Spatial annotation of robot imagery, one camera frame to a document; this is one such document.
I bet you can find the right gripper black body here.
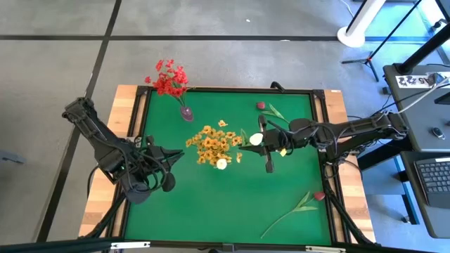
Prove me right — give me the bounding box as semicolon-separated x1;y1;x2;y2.
259;115;312;174

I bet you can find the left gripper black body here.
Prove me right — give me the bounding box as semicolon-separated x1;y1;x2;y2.
140;135;177;193

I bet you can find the red artificial tulip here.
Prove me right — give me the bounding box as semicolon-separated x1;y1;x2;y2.
255;100;292;124
260;190;327;240

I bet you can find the red artificial flower bunch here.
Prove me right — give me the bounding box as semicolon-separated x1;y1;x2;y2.
145;58;179;98
165;65;190;108

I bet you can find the purple ribbed glass vase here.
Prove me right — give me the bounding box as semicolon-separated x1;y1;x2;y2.
180;106;195;123

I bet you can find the green table mat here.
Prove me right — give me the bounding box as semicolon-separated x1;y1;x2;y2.
124;89;333;246

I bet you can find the thin black tripod stand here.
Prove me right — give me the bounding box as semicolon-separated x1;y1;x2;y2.
341;0;425;82

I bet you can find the white stand with round base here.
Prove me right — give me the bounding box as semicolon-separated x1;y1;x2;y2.
336;0;387;48

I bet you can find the black rig beam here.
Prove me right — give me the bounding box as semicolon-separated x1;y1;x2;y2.
0;237;124;253

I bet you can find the white paper label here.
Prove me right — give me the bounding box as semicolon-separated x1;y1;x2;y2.
395;73;434;89

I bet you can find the dark grey desk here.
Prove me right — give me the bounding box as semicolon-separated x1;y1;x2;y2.
382;64;450;153

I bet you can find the grey floor object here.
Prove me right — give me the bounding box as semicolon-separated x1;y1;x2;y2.
0;150;27;165

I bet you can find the blue desk leg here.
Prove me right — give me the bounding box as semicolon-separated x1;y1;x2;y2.
393;154;421;226

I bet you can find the laptop keyboard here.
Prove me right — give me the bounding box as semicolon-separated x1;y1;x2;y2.
413;156;450;209

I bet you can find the thick black pole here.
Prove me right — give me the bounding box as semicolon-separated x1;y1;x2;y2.
396;23;450;75

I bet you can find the grey laptop desk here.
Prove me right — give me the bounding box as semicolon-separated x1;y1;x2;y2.
400;150;450;240

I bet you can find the black aluminium table frame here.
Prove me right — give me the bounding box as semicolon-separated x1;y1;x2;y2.
107;85;347;251

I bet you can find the silver metal bracket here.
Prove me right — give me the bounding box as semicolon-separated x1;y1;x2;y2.
110;240;151;250
304;245;347;253

